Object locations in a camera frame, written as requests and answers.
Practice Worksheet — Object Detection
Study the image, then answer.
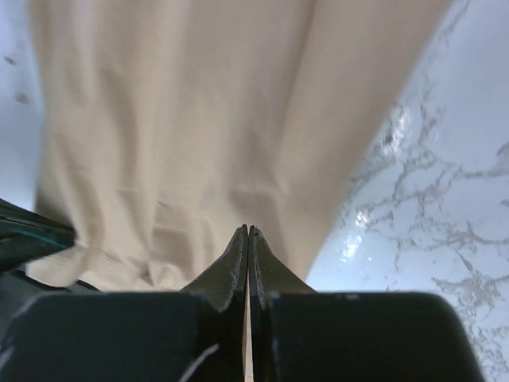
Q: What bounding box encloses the beige t shirt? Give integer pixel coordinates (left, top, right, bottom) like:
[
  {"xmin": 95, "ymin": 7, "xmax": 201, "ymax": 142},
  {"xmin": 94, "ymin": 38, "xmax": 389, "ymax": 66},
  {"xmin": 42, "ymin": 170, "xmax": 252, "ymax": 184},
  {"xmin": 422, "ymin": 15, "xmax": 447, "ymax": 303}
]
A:
[{"xmin": 26, "ymin": 1, "xmax": 449, "ymax": 290}]

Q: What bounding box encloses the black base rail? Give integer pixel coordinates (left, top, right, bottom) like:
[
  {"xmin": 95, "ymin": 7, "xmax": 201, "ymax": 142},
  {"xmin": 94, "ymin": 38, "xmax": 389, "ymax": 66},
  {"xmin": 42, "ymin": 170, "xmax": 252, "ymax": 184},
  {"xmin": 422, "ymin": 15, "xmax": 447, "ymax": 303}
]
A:
[{"xmin": 1, "ymin": 200, "xmax": 96, "ymax": 337}]

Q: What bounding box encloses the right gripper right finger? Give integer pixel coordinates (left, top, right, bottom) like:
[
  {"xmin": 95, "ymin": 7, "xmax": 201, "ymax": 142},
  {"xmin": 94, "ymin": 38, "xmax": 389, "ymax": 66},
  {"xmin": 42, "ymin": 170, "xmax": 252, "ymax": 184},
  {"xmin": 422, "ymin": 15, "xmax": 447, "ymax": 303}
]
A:
[{"xmin": 248, "ymin": 228, "xmax": 484, "ymax": 381}]

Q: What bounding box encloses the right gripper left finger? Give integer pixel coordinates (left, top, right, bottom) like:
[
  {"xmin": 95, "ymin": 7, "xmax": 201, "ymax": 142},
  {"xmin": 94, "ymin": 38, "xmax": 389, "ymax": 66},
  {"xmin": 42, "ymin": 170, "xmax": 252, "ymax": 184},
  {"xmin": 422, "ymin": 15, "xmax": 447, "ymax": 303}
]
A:
[{"xmin": 1, "ymin": 227, "xmax": 247, "ymax": 381}]

